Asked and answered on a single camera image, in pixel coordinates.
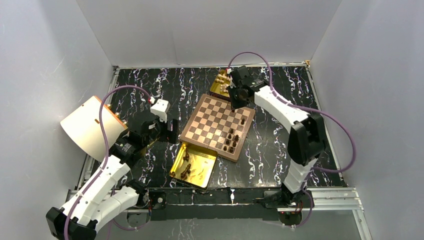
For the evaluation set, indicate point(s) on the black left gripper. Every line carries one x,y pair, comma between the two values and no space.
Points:
169,136

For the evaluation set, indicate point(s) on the gold tin with light pieces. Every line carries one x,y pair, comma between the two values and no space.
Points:
214,89

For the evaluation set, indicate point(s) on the pile of light chess pieces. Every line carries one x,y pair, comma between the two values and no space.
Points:
223,81

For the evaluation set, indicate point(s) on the wooden folding chess board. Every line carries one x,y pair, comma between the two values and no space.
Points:
210,124

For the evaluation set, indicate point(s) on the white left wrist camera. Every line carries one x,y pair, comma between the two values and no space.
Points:
160,108

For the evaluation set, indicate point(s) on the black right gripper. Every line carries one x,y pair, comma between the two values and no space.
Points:
234,104

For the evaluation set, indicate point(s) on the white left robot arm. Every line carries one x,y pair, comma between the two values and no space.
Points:
87,211

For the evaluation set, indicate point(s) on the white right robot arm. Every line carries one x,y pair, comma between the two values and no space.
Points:
307,137

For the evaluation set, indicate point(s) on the pile of dark chess pieces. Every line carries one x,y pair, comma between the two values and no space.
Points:
181,168

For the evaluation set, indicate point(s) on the gold tin with dark pieces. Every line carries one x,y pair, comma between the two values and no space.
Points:
202,168

